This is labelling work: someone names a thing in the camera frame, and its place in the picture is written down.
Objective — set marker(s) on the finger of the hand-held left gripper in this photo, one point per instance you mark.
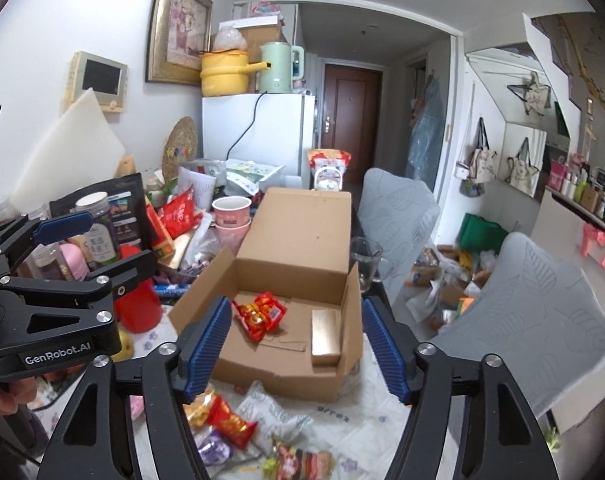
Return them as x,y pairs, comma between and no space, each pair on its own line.
65,225
127,265

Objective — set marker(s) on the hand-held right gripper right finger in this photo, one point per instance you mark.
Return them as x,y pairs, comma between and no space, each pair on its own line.
385,345

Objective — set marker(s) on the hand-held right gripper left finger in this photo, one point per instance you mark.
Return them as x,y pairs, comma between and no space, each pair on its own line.
207,345

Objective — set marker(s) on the red gold-print snack packet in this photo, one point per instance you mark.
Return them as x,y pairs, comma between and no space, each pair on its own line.
230,422

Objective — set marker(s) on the brown cardboard box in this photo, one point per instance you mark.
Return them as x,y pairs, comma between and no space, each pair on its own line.
292,225

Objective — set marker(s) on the person's left forearm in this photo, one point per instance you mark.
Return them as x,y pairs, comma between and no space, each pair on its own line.
7,445

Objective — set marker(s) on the person's left hand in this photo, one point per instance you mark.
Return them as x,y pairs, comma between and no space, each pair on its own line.
2,394

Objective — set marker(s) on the clear jar black label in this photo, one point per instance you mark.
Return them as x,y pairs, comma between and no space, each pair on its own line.
100,245

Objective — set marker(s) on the pink bottle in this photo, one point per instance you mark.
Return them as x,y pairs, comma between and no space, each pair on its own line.
75,262

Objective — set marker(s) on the red canister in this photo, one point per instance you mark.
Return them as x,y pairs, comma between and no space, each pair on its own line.
137,310

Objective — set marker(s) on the blue tube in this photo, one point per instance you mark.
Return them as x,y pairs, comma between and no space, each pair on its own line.
172,289

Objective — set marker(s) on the black snack pouch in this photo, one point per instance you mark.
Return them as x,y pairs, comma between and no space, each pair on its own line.
130,210

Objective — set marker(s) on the small gold box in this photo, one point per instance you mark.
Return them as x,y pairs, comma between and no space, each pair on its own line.
326,337

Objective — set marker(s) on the red yellow snack packet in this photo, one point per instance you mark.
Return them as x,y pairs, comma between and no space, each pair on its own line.
260,317

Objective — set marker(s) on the yellow orange snack packet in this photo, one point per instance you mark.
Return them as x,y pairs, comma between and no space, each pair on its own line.
198,410

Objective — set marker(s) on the yellow fruit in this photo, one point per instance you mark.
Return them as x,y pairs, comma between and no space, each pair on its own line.
125,347

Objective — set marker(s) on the red snack bag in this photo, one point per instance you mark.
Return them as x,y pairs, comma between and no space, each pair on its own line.
180,215

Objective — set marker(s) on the white foam board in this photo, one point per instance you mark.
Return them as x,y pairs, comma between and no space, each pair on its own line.
77,145

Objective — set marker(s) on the glass mug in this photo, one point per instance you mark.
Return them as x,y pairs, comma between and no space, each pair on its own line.
365,265

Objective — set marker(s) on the white floral quilted tablecloth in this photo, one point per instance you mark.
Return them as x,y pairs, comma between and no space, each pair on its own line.
347,425

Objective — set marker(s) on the white printed packet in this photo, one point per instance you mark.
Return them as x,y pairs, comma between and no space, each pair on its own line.
267,410

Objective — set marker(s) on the pile of assorted packets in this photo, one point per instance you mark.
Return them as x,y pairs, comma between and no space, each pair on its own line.
432,270

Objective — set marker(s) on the purple wrapped candy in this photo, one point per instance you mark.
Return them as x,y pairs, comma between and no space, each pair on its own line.
215,450

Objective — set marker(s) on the white printed paper bag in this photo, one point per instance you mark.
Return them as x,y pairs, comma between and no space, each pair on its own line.
197,185

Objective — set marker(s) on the pink paper cup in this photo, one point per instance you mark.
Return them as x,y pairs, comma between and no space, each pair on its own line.
232,240
231,212

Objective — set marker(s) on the grey covered chair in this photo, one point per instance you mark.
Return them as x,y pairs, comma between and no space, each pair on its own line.
397,205
527,310

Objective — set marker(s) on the round woven mat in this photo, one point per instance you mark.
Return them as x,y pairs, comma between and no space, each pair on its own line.
181,135

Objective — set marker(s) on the multicolour snack packet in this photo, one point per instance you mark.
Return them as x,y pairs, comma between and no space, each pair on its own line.
297,462

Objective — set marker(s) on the white green bag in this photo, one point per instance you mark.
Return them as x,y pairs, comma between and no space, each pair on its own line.
250,172

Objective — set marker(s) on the small grey bag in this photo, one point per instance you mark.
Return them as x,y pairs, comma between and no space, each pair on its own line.
470,185

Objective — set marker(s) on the white fridge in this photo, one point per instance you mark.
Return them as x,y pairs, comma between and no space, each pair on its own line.
277,125

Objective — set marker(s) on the beige tote bag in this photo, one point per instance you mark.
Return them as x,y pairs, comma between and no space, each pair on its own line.
484,160

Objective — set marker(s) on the yellow pot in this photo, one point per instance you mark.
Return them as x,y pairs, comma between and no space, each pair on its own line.
225,72

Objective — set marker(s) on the blue plastic cover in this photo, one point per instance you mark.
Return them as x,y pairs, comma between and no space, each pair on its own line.
426,130

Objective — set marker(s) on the gold framed picture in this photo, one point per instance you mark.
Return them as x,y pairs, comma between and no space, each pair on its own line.
180,25

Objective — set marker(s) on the brown door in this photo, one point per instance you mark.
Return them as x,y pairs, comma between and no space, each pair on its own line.
352,110

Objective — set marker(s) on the green electric kettle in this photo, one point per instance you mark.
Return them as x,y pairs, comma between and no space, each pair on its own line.
275,67

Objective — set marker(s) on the row of toiletry bottles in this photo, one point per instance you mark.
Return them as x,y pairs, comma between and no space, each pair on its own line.
572,182

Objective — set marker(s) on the clear plastic bag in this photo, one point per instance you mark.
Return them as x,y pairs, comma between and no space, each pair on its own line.
230,37

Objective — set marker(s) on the flat cardboard carton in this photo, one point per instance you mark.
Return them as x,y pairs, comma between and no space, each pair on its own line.
262,32

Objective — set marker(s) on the star-shaped bag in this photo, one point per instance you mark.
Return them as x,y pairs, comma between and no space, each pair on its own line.
532,95

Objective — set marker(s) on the cream wall intercom panel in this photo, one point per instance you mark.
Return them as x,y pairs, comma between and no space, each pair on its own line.
100,77

